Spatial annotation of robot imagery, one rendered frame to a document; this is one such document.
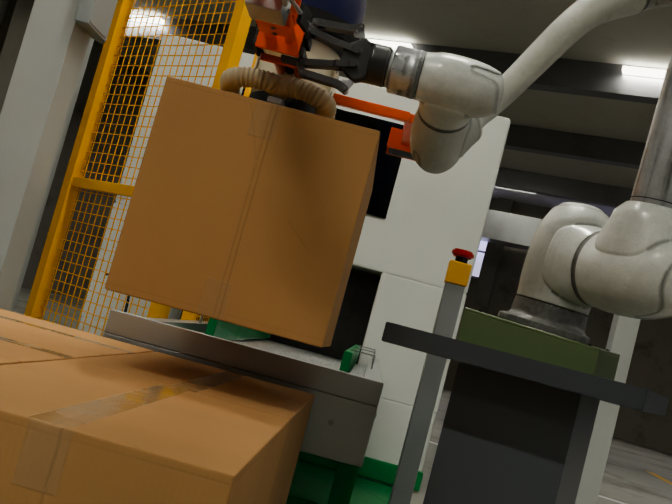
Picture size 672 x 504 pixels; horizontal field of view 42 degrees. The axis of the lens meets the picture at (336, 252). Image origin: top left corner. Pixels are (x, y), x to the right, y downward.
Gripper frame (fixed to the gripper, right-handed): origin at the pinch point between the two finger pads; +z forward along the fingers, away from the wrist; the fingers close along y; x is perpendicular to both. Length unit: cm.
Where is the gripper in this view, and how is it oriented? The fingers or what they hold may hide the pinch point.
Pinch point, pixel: (284, 42)
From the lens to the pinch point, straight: 169.6
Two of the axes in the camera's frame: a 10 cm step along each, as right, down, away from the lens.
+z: -9.6, -2.5, 0.7
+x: 0.5, 0.9, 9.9
